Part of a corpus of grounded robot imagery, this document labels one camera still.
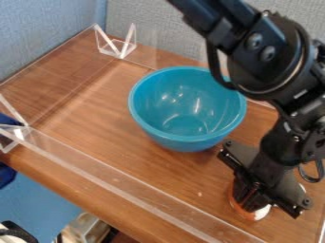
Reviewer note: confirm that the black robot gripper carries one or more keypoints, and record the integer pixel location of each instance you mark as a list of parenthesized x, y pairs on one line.
[(261, 177)]

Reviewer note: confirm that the blue bowl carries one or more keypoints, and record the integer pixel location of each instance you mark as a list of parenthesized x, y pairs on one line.
[(185, 111)]

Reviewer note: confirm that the brown and white toy mushroom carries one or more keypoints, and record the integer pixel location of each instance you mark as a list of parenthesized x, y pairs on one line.
[(257, 215)]

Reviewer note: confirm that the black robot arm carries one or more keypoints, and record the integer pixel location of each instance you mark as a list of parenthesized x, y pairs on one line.
[(264, 56)]

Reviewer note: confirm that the clear acrylic back barrier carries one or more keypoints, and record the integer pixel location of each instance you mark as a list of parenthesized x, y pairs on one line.
[(178, 47)]

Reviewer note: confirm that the clear acrylic barrier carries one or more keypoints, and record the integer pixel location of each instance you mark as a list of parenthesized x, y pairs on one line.
[(142, 211), (178, 47)]

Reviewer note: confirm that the clear acrylic front barrier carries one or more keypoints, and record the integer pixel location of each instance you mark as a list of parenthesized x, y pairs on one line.
[(142, 211)]

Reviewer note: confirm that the black and white object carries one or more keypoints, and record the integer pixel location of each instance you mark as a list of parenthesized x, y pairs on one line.
[(14, 234)]

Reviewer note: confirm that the metal table frame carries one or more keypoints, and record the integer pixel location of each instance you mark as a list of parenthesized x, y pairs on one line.
[(86, 229)]

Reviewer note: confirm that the clear acrylic corner bracket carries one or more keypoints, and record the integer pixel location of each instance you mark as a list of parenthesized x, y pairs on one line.
[(117, 48)]

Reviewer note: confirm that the clear acrylic left bracket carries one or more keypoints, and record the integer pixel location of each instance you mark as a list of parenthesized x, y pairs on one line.
[(14, 127)]

